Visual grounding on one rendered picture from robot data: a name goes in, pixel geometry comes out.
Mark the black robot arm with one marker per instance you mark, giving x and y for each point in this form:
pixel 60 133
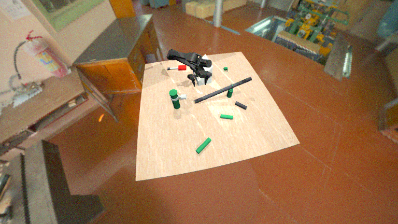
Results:
pixel 191 60

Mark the grey metal cup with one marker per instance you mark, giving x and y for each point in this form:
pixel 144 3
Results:
pixel 183 96

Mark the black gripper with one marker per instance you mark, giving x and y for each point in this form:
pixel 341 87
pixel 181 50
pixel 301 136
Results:
pixel 191 76

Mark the dark grey cylinder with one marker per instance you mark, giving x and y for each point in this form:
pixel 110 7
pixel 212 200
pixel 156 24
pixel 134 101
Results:
pixel 241 105

